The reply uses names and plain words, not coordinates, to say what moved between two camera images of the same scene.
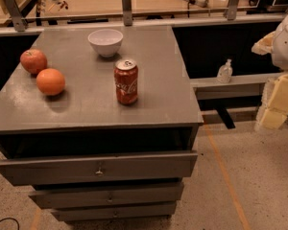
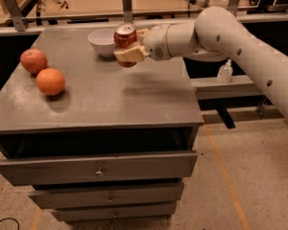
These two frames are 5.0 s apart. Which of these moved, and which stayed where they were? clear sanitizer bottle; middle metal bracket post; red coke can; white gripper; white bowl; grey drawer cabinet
Moved: white gripper; red coke can
Stayed: grey drawer cabinet; middle metal bracket post; clear sanitizer bottle; white bowl
